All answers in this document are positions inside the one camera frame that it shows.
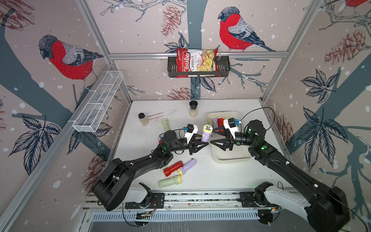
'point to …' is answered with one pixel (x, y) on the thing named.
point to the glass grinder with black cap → (193, 111)
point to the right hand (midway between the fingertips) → (212, 135)
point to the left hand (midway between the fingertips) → (208, 140)
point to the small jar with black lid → (144, 121)
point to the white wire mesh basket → (89, 118)
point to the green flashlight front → (175, 180)
